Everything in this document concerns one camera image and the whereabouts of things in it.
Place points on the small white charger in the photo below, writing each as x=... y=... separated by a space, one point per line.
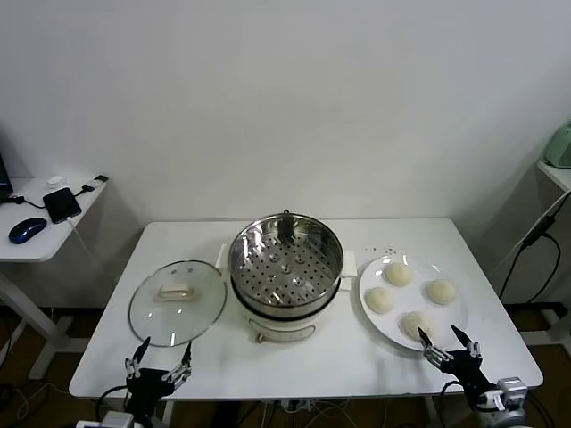
x=53 y=181

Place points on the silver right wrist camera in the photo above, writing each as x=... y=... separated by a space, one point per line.
x=513 y=390

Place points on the black adapter dongle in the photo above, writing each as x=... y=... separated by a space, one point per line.
x=93 y=183

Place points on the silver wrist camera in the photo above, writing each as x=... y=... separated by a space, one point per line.
x=118 y=420
x=513 y=390

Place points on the white round plate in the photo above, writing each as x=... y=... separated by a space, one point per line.
x=392 y=327

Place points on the white electric cooker pot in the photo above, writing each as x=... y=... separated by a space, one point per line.
x=281 y=332

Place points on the green appliance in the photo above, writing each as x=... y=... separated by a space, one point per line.
x=560 y=147

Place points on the white shelf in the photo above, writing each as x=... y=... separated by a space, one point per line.
x=555 y=171

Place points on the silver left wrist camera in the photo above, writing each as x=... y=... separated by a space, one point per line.
x=118 y=420

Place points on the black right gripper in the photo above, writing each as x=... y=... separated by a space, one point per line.
x=468 y=374

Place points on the dark laptop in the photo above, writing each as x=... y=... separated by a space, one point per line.
x=3 y=178

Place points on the white side desk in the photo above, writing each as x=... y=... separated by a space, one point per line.
x=31 y=252

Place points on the black smartphone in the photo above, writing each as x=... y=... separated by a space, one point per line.
x=62 y=205

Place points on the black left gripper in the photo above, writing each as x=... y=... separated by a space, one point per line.
x=145 y=388

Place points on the glass pot lid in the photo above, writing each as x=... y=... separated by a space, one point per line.
x=178 y=321

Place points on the white steamed baozi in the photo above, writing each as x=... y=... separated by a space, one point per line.
x=441 y=292
x=415 y=322
x=379 y=299
x=398 y=273

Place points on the blue computer mouse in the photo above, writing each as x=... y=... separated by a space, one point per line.
x=27 y=229

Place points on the stainless steel steamer basket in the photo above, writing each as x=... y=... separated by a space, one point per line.
x=285 y=281

